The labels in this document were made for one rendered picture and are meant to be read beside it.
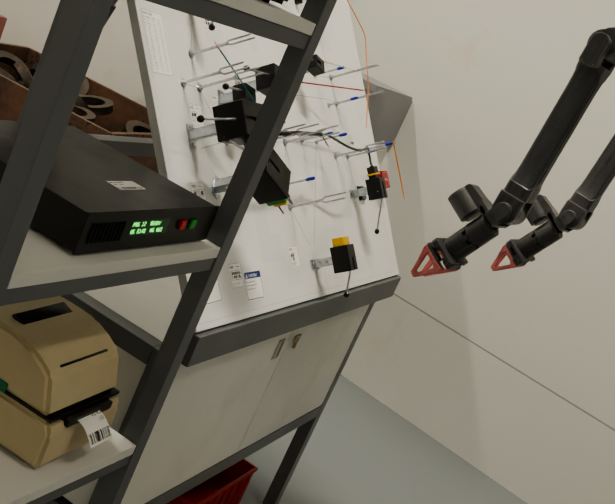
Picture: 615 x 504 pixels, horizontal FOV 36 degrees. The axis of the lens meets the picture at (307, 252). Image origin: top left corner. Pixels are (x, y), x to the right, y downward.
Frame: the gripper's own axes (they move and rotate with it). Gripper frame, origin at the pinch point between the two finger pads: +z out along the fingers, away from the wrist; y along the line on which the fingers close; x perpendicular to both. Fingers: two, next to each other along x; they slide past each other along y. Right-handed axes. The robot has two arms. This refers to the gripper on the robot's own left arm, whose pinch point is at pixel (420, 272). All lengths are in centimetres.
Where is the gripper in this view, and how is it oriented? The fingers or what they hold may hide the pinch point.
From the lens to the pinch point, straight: 212.7
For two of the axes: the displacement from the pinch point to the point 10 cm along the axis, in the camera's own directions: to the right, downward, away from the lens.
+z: -7.2, 5.4, 4.4
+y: -5.3, -0.1, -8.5
